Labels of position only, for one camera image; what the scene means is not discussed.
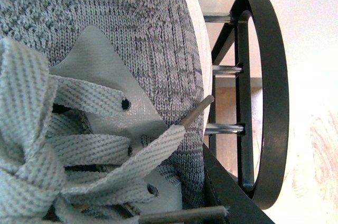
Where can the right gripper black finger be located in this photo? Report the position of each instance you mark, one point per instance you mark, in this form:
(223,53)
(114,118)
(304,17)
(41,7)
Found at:
(221,190)

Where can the grey knit sneaker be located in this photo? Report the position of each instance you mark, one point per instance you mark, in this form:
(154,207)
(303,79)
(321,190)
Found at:
(103,107)

